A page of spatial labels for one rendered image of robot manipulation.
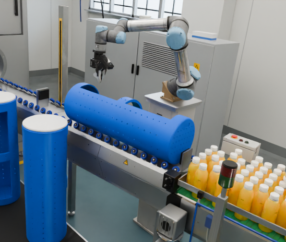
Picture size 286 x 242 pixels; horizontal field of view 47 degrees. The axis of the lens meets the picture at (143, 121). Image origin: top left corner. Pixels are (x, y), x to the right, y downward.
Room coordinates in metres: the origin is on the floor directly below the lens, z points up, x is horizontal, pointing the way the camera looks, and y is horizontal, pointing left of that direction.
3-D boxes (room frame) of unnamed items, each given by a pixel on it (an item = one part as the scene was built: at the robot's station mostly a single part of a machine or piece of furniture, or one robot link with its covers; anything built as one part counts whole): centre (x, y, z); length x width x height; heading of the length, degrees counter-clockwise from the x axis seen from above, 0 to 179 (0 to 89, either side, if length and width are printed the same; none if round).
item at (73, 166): (2.38, 0.54, 0.31); 0.06 x 0.06 x 0.63; 54
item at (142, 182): (2.32, 0.58, 0.79); 2.17 x 0.29 x 0.34; 54
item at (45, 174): (1.94, 0.62, 0.59); 0.28 x 0.28 x 0.88
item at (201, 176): (1.48, -0.33, 0.98); 0.07 x 0.07 x 0.17
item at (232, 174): (1.19, -0.37, 1.23); 0.06 x 0.06 x 0.04
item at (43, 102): (2.49, 0.81, 1.00); 0.10 x 0.04 x 0.15; 144
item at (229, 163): (1.19, -0.37, 1.18); 0.06 x 0.06 x 0.16
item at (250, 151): (1.82, -0.60, 1.05); 0.20 x 0.10 x 0.10; 54
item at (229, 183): (1.19, -0.37, 1.18); 0.06 x 0.06 x 0.05
